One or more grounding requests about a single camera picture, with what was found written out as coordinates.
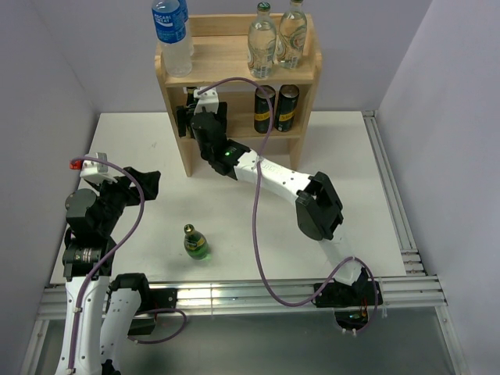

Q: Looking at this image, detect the wooden two-tier shelf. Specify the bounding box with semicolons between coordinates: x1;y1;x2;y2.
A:
155;14;323;176

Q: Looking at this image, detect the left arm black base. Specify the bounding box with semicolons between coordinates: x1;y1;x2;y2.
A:
128;287;177;337

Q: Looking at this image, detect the green glass bottle front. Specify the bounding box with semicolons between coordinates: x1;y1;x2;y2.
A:
184;224;209;260

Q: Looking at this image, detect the aluminium frame right rail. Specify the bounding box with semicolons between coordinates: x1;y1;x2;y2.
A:
362;111;427;277

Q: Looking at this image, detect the rear Pocari Sweat water bottle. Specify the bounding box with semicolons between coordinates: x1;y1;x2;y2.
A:
178;0;194;56

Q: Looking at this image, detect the pocari sweat water bottle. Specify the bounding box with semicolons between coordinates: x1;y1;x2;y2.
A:
178;0;194;56
152;1;192;77

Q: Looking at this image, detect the clear glass bottle green cap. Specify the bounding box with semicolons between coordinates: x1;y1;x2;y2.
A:
276;0;307;70

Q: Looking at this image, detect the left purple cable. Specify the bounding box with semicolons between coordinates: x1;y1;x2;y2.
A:
64;155;188;374

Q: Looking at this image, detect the aluminium frame front rail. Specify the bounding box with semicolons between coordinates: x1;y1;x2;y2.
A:
35;276;447;321

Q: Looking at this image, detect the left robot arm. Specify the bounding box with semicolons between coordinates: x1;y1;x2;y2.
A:
56;160;161;374

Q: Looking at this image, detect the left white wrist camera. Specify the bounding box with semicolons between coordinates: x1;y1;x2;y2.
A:
70;159;116;185

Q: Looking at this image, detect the front Pocari Sweat water bottle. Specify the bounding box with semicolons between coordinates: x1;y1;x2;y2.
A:
152;1;192;77

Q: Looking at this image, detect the aluminium frame rail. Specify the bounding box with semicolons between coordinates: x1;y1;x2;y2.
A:
362;111;427;277
35;276;447;321

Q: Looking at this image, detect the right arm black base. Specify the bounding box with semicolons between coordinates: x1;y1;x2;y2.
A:
312;280;384;308

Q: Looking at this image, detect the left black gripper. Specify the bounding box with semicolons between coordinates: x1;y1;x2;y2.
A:
88;166;160;234

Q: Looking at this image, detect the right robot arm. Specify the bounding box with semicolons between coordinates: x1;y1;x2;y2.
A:
175;102;344;242

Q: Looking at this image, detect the black can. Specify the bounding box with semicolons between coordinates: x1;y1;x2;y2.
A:
274;84;300;132
254;85;276;134

